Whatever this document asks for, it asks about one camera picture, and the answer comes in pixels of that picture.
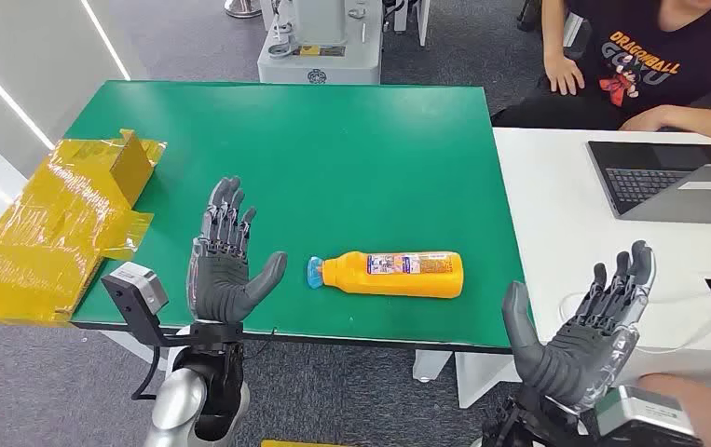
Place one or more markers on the yellow taped cardboard box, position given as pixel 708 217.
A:
pixel 52 228

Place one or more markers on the dark grey laptop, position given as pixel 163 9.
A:
pixel 645 179

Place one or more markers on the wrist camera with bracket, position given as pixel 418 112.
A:
pixel 639 410
pixel 139 287

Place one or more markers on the chrome stand base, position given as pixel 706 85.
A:
pixel 243 8

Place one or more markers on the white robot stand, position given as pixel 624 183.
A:
pixel 318 68

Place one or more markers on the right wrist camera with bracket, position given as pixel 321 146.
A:
pixel 639 410

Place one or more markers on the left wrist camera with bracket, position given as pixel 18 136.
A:
pixel 139 287

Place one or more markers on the white slanted table leg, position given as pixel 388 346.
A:
pixel 126 348

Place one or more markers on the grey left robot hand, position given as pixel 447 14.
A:
pixel 222 287

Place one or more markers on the orange detergent bottle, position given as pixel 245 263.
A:
pixel 392 284

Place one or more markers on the white table foot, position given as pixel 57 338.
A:
pixel 429 367

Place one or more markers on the black office chair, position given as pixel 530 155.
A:
pixel 529 15

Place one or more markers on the white frame legs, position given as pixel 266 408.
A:
pixel 422 24

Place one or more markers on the yellow flat object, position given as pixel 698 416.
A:
pixel 305 444

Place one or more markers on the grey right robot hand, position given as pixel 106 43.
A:
pixel 571 370

